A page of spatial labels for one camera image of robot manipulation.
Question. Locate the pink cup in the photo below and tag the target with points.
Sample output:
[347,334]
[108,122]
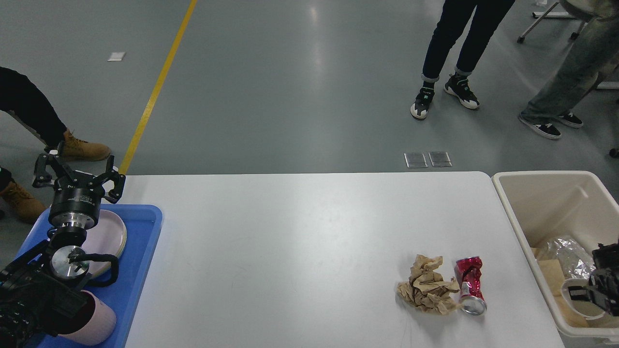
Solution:
[93,324]

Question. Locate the pink plate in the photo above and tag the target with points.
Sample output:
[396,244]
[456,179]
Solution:
[108,237]

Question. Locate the person with tan boots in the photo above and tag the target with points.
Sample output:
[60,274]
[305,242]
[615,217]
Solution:
[20,98]

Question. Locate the white bowl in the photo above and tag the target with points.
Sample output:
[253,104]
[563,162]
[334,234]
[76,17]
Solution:
[585,308]

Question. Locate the beige plastic bin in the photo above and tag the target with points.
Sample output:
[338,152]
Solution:
[544,204]

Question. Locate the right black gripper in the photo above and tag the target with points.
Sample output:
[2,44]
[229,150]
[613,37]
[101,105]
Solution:
[602,290]

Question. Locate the brown paper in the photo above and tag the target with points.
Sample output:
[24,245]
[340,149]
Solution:
[427,290]

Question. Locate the rolling chair base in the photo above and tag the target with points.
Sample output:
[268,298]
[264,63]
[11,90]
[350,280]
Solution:
[550,14]

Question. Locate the blue plastic tray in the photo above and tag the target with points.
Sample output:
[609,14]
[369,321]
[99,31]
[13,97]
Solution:
[143,223]

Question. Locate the person in grey trousers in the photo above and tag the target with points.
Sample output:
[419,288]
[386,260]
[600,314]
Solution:
[591,58]

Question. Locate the clear plastic wrapper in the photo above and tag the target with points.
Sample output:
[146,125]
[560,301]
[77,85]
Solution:
[574,260]

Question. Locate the crushed red soda can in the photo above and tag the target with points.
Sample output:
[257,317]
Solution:
[468,274]

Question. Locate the person in dark trousers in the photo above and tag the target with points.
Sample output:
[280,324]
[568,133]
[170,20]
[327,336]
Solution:
[484,17]

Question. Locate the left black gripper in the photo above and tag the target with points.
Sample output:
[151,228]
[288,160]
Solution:
[75,206]

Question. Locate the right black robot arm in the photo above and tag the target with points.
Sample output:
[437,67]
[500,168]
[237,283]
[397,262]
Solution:
[606,257]

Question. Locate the grey floor plate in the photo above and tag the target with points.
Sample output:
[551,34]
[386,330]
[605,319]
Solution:
[415,160]
[440,159]

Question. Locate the large brown paper bag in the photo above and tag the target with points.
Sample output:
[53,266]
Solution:
[554,278]

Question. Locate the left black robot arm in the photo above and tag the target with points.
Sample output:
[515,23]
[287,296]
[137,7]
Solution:
[43,289]

